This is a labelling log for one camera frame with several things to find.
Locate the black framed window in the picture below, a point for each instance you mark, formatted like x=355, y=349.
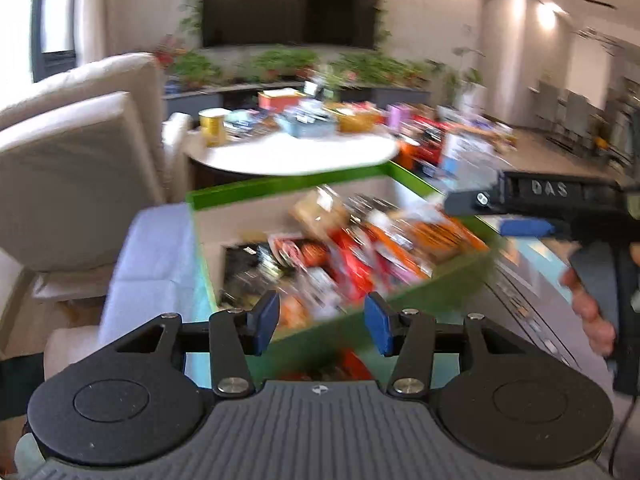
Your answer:
x=52, y=15

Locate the grey television cabinet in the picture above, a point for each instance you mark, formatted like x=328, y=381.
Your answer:
x=220, y=92

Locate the person's right hand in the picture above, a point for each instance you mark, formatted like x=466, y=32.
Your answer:
x=587, y=312

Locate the green cardboard box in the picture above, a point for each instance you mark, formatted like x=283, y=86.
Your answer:
x=425, y=300

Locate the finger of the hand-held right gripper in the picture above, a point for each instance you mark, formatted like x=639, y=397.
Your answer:
x=525, y=227
x=472, y=201

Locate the row of potted plants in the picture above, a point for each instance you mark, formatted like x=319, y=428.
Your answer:
x=280, y=62

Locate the yellow canister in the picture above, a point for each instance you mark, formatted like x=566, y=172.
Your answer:
x=212, y=127

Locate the beige sofa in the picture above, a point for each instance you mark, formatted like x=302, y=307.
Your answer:
x=75, y=170

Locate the pile of assorted snacks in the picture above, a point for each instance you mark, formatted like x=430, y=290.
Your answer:
x=360, y=255

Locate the grey dining chair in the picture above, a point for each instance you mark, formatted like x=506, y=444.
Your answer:
x=548, y=105
x=579, y=117

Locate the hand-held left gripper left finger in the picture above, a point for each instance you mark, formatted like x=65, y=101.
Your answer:
x=265, y=321

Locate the tall leafy potted plant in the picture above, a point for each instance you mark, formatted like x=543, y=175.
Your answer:
x=465, y=60

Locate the red flower arrangement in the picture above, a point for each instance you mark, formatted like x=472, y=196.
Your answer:
x=170, y=50

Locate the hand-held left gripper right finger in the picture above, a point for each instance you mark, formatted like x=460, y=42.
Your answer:
x=377, y=326

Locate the white round table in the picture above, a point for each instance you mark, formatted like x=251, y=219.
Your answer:
x=290, y=157

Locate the black flat television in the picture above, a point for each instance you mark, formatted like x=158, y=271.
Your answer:
x=290, y=2

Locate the blue plastic basket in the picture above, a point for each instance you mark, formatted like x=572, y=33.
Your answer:
x=305, y=127

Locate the red cardboard box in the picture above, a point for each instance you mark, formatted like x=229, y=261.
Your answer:
x=282, y=100

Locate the white air purifier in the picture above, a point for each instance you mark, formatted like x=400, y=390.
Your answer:
x=475, y=100

